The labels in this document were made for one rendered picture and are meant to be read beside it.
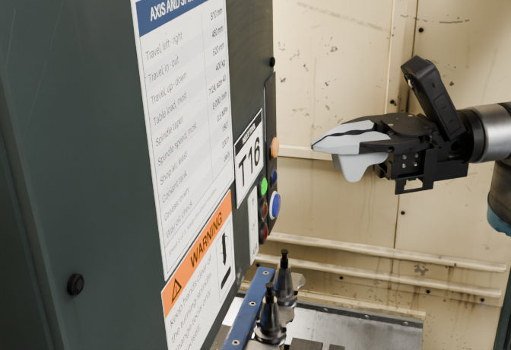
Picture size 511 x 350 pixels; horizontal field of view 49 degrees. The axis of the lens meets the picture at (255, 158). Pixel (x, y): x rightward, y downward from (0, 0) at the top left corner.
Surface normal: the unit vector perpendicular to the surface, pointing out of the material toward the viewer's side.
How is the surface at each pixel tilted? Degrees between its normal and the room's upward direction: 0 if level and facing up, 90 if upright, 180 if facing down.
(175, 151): 90
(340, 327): 24
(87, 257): 90
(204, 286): 90
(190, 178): 90
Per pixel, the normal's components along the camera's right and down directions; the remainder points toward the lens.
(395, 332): -0.14, -0.63
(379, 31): -0.28, 0.43
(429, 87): 0.25, 0.45
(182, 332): 0.96, 0.10
